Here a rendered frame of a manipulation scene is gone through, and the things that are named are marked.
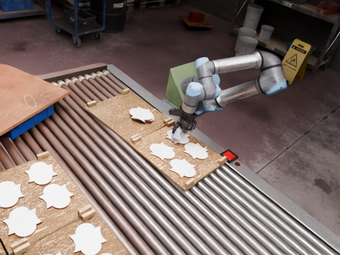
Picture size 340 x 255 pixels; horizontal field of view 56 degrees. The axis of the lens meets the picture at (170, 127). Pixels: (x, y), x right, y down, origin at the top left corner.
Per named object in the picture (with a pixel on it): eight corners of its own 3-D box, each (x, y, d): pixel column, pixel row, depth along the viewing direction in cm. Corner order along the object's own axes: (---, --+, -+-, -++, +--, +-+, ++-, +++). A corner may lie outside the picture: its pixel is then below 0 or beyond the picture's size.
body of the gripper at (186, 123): (185, 134, 172) (190, 117, 164) (174, 126, 176) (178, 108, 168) (194, 130, 177) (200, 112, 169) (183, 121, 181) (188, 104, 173)
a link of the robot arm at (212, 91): (218, 76, 168) (201, 77, 162) (223, 96, 167) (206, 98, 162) (209, 80, 175) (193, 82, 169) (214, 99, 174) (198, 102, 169)
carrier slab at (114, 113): (128, 92, 216) (129, 90, 215) (172, 123, 196) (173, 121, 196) (84, 109, 193) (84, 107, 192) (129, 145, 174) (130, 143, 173)
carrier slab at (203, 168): (173, 124, 196) (173, 122, 195) (226, 162, 176) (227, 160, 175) (129, 145, 173) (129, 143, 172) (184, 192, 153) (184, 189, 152)
